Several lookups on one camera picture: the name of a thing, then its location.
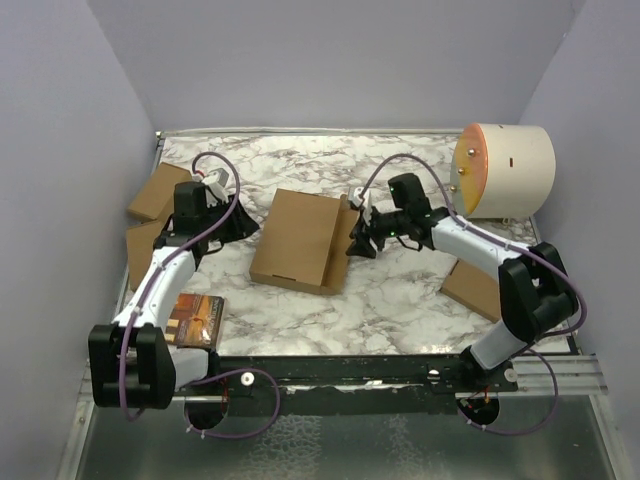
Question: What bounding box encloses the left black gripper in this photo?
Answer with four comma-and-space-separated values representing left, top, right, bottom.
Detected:
201, 193, 260, 243

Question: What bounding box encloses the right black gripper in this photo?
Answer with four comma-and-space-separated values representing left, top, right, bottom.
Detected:
346, 203, 409, 258

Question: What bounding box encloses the cardboard box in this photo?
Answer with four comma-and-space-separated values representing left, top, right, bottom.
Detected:
127, 163, 192, 223
440, 260, 501, 323
249, 189, 358, 295
125, 221, 165, 291

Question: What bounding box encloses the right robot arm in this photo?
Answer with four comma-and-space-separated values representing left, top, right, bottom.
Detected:
346, 174, 578, 391

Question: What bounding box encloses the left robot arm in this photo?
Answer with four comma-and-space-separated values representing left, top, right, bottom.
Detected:
88, 180, 259, 410

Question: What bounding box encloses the white cylinder container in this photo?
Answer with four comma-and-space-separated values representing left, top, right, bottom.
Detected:
450, 123, 556, 219

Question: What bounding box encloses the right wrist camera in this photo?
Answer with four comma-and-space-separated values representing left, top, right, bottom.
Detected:
347, 186, 373, 225

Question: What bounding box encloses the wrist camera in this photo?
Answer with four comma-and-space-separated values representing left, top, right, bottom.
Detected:
192, 168, 229, 206
347, 186, 373, 225

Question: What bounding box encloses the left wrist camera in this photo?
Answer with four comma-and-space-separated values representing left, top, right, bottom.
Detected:
192, 168, 229, 206

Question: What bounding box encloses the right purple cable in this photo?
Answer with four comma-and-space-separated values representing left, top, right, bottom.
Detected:
357, 153, 586, 436

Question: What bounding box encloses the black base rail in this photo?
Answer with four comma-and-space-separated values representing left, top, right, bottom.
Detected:
169, 352, 521, 416

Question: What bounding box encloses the aluminium frame profile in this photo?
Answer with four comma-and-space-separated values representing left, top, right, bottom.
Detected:
500, 355, 609, 397

